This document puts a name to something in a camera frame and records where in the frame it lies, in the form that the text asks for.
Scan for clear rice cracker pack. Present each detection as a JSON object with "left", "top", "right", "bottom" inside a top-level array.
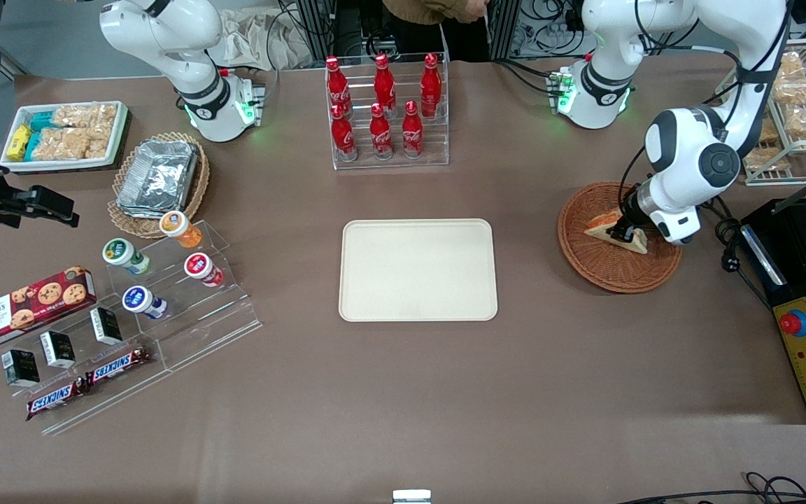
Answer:
[
  {"left": 52, "top": 103, "right": 118, "bottom": 131},
  {"left": 31, "top": 127, "right": 111, "bottom": 161}
]

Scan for Snickers bar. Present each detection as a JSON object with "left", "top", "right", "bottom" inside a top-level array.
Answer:
[
  {"left": 84, "top": 344, "right": 154, "bottom": 388},
  {"left": 24, "top": 377, "right": 90, "bottom": 423}
]

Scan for triangular sandwich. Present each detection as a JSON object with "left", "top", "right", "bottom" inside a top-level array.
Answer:
[{"left": 584, "top": 206, "right": 649, "bottom": 256}]

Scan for clear acrylic stepped stand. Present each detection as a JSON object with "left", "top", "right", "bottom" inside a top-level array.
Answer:
[
  {"left": 0, "top": 280, "right": 171, "bottom": 437},
  {"left": 104, "top": 220, "right": 264, "bottom": 373}
]

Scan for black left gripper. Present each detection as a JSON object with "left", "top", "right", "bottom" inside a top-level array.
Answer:
[{"left": 609, "top": 183, "right": 658, "bottom": 245}]

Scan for crumpled beige cloth bag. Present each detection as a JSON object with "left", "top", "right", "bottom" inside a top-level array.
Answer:
[{"left": 206, "top": 8, "right": 314, "bottom": 71}]

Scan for aluminium equipment frame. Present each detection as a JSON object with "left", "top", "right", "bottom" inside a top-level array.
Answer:
[{"left": 294, "top": 0, "right": 586, "bottom": 64}]

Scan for green gum jar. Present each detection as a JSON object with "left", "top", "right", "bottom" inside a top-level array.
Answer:
[{"left": 101, "top": 238, "right": 153, "bottom": 277}]

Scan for black looped cable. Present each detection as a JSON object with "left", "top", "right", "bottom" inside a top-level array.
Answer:
[{"left": 615, "top": 471, "right": 806, "bottom": 504}]

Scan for black countertop appliance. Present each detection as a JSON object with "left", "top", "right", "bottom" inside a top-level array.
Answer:
[{"left": 737, "top": 198, "right": 806, "bottom": 426}]

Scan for red Walkers cookie box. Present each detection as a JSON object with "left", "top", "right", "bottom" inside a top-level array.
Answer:
[{"left": 0, "top": 266, "right": 98, "bottom": 353}]

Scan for light wicker basket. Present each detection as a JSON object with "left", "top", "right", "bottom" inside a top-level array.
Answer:
[{"left": 107, "top": 132, "right": 211, "bottom": 240}]

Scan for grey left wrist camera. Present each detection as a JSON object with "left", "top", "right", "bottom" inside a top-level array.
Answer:
[{"left": 654, "top": 206, "right": 702, "bottom": 245}]

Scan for stacked foil containers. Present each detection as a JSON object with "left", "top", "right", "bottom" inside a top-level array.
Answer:
[{"left": 115, "top": 139, "right": 200, "bottom": 218}]

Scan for orange gum jar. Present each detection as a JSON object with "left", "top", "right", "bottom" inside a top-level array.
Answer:
[{"left": 159, "top": 210, "right": 204, "bottom": 250}]

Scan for red cola bottle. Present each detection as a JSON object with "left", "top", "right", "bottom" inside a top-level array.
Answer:
[
  {"left": 369, "top": 103, "right": 395, "bottom": 161},
  {"left": 330, "top": 104, "right": 359, "bottom": 162},
  {"left": 401, "top": 100, "right": 425, "bottom": 159},
  {"left": 420, "top": 52, "right": 443, "bottom": 118},
  {"left": 373, "top": 54, "right": 397, "bottom": 114},
  {"left": 325, "top": 56, "right": 352, "bottom": 118}
]

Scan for yellow snack packet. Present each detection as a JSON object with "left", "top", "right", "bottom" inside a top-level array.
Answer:
[{"left": 7, "top": 125, "right": 32, "bottom": 161}]

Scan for beige plastic tray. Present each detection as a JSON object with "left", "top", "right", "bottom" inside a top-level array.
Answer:
[{"left": 338, "top": 218, "right": 499, "bottom": 323}]

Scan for black power cable with plug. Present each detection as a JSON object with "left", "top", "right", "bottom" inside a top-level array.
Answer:
[{"left": 713, "top": 198, "right": 776, "bottom": 310}]

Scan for small black box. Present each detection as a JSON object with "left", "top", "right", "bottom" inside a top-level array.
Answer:
[
  {"left": 89, "top": 306, "right": 125, "bottom": 347},
  {"left": 1, "top": 348, "right": 41, "bottom": 389},
  {"left": 38, "top": 330, "right": 77, "bottom": 370}
]

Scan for blue gum jar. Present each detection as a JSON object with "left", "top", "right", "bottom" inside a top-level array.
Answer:
[{"left": 121, "top": 285, "right": 169, "bottom": 321}]

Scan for person in brown sweater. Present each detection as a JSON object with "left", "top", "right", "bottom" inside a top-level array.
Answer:
[{"left": 381, "top": 0, "right": 493, "bottom": 27}]

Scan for clear acrylic bottle rack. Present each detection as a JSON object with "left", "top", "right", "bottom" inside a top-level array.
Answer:
[{"left": 325, "top": 51, "right": 450, "bottom": 171}]

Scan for red gum jar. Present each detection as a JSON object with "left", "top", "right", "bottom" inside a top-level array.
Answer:
[{"left": 183, "top": 253, "right": 225, "bottom": 288}]

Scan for white wire rack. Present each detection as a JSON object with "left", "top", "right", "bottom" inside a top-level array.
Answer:
[{"left": 716, "top": 38, "right": 806, "bottom": 187}]

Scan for white rectangular snack tray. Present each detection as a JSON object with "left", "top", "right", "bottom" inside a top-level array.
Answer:
[{"left": 0, "top": 101, "right": 130, "bottom": 173}]

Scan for brown wicker basket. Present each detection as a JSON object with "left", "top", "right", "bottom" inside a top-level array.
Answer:
[{"left": 558, "top": 181, "right": 684, "bottom": 294}]

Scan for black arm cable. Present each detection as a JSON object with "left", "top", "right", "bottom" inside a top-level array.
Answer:
[{"left": 616, "top": 0, "right": 796, "bottom": 232}]

